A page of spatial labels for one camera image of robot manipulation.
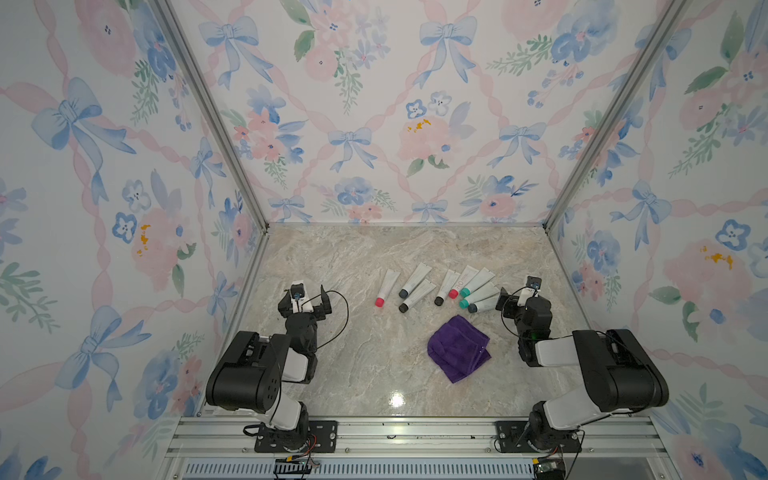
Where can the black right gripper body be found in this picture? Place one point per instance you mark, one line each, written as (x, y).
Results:
(513, 312)

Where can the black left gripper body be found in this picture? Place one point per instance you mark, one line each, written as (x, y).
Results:
(318, 314)

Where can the white tube front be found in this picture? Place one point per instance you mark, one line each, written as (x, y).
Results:
(487, 304)

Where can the white tube grey cap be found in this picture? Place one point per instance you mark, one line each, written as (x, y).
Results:
(488, 290)

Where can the white toothpaste tube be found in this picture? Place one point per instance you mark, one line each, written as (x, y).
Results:
(479, 280)

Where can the white tube pink cap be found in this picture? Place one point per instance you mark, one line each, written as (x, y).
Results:
(390, 278)
(466, 276)

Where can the purple cloth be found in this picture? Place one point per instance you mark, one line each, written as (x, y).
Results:
(458, 348)

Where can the white tube black cap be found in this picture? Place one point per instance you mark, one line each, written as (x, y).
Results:
(447, 284)

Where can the white tube dark cap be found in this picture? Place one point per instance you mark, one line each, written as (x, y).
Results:
(425, 287)

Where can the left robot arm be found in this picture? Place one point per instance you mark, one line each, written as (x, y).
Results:
(253, 369)

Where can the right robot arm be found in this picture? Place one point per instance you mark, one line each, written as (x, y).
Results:
(618, 375)

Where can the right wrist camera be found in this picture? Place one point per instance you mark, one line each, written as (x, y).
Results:
(533, 283)

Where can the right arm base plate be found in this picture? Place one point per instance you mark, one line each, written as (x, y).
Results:
(517, 436)

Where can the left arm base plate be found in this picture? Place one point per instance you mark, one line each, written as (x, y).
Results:
(313, 436)

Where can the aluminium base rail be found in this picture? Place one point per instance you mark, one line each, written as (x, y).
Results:
(215, 447)

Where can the aluminium corner post left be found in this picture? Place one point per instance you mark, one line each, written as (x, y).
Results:
(169, 24)

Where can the aluminium corner post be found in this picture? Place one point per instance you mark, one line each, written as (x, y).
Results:
(641, 66)
(169, 24)

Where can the aluminium corner post right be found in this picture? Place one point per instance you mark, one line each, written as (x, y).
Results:
(641, 66)

